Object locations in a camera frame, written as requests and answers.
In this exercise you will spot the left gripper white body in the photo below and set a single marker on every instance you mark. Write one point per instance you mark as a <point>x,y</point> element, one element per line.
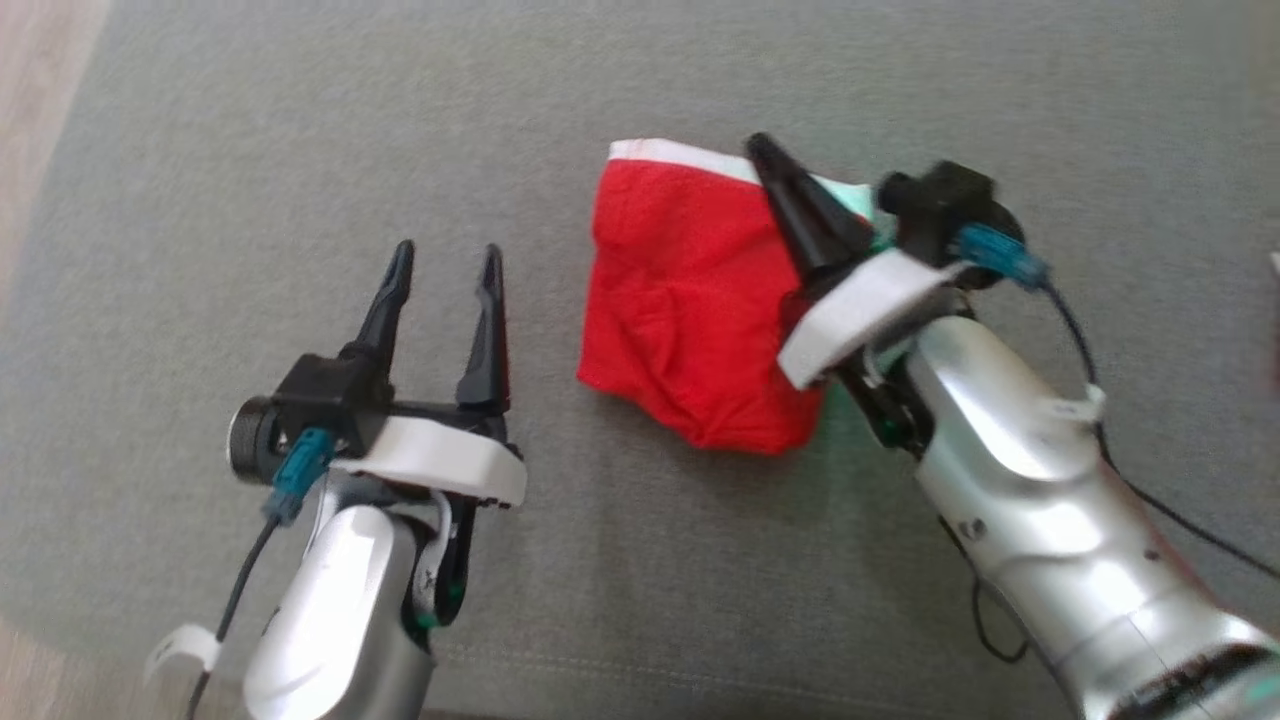
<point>450,460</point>

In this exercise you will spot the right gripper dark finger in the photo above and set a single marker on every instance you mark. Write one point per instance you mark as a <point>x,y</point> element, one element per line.
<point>840,225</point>
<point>805,230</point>

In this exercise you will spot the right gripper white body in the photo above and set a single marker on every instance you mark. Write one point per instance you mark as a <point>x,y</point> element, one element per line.
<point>860,310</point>

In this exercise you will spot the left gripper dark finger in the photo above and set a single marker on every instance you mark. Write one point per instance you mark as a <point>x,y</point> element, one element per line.
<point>488,350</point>
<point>385,310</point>

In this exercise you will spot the red garment wide white band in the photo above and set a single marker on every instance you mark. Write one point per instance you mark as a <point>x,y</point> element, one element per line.
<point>680,300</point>

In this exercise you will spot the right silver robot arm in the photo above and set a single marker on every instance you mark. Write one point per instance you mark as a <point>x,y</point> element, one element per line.
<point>1030,520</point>

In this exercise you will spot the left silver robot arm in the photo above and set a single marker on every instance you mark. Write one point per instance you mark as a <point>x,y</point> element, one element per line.
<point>330,600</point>

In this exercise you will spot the grey sofa seat cushion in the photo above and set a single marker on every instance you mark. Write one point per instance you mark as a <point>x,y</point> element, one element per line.
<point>300,150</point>

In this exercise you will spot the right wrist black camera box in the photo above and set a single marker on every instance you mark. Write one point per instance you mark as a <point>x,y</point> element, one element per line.
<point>940,205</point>

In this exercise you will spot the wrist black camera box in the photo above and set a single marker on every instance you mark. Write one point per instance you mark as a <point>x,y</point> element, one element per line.
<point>940,205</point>
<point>330,400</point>

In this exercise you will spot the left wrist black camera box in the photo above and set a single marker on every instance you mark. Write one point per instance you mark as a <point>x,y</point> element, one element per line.
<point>330,400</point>

